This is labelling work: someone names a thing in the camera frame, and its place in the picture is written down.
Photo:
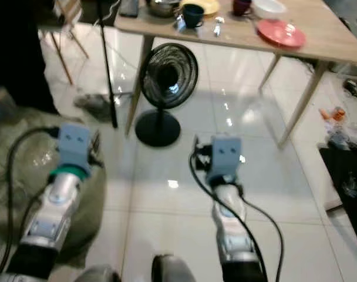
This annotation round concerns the steel fork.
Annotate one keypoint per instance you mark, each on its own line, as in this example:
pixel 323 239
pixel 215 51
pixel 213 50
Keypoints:
pixel 180 22

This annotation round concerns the grey crumpled cloth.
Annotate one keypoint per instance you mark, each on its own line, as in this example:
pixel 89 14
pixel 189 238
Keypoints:
pixel 93 104

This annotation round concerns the black standing fan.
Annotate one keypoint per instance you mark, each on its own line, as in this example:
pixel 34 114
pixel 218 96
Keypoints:
pixel 168 76

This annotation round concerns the black floor mat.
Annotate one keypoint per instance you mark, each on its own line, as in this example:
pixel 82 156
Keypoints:
pixel 346 176

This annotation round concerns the steel spoon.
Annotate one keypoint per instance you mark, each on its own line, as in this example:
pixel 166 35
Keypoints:
pixel 218 26

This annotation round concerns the black stand pole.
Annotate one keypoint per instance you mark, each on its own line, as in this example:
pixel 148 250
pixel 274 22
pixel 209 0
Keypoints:
pixel 107 64

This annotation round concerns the light wooden table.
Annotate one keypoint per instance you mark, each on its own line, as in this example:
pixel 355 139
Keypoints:
pixel 325 35

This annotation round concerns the steel bowl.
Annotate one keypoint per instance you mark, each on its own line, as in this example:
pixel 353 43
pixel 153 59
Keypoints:
pixel 163 7

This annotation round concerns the white bowl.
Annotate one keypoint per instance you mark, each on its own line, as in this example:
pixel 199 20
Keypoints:
pixel 269 8

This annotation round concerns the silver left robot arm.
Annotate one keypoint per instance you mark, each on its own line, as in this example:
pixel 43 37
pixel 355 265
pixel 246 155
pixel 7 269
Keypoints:
pixel 54 205

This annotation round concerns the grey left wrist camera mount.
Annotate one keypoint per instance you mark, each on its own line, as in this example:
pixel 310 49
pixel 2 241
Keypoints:
pixel 76 145

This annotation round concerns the dark teal cup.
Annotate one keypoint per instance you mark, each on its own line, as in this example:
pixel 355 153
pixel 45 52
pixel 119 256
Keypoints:
pixel 192 16

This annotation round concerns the yellow plate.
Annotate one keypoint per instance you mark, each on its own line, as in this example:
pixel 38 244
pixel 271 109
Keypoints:
pixel 211 7

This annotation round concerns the black phone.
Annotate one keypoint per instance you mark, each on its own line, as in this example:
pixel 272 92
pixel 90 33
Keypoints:
pixel 129 7

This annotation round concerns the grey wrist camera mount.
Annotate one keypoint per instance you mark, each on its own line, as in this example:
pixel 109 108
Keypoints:
pixel 76 145
pixel 225 157

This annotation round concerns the wooden chair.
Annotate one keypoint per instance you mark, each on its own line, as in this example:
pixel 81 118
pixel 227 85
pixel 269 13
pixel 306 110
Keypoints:
pixel 67 14

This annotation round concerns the green woven sack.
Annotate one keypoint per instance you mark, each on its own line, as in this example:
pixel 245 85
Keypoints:
pixel 26 158

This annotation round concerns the maroon cup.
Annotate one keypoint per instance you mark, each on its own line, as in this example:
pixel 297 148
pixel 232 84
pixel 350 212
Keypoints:
pixel 241 6

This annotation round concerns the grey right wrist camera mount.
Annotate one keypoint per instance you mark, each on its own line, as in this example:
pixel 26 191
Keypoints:
pixel 225 157

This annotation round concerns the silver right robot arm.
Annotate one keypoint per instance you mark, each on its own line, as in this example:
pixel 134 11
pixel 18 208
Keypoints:
pixel 228 223

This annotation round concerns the orange small items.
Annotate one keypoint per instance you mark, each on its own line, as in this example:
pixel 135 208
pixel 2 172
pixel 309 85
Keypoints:
pixel 334 113

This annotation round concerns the pink plate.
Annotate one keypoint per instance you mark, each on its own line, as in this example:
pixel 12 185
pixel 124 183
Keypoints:
pixel 281 33

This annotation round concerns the person in dark clothes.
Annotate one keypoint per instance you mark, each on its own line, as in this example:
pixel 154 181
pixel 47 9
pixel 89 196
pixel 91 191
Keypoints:
pixel 20 53

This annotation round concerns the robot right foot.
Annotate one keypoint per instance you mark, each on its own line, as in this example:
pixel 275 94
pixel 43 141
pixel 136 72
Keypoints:
pixel 175 270

